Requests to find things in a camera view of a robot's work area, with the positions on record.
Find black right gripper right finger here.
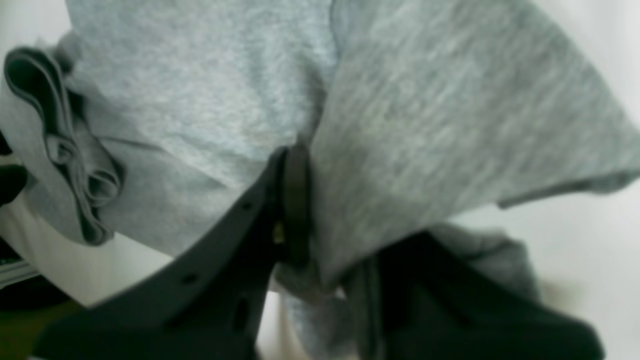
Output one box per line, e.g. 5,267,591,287
375,232,605,360

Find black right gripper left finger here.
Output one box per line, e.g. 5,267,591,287
32,145,311,360

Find grey T-shirt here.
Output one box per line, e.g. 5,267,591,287
1,0,639,360

